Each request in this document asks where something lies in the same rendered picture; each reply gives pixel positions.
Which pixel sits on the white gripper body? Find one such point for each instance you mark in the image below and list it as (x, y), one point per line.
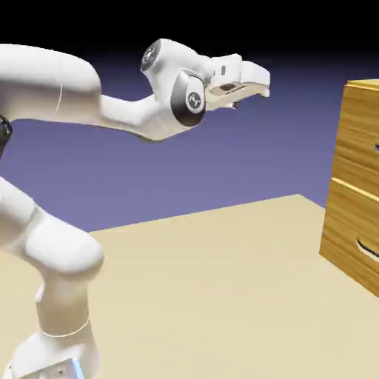
(254, 77)

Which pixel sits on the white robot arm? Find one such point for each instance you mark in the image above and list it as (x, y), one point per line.
(44, 83)

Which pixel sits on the light wood cabinet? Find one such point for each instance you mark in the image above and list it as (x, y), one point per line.
(355, 86)

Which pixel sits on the wood drawer front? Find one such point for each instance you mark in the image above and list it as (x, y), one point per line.
(343, 225)
(355, 133)

